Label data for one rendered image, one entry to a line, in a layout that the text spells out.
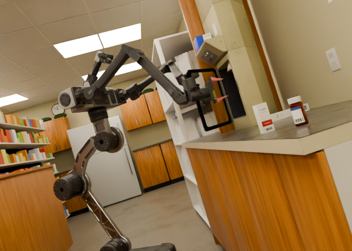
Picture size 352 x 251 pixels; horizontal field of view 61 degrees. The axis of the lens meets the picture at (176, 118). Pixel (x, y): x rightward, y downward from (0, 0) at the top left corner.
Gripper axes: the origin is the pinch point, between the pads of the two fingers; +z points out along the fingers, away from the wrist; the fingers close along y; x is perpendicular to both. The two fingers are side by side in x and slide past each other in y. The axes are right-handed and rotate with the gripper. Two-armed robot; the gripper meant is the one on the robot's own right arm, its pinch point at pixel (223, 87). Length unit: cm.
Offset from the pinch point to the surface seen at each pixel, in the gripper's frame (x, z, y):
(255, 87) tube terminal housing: 8.9, 21.4, -4.2
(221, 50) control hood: 9.2, 8.2, 22.7
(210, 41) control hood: 9.2, 3.4, 29.4
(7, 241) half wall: 114, -182, -65
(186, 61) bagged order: 136, 14, 50
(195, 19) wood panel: 46, 9, 58
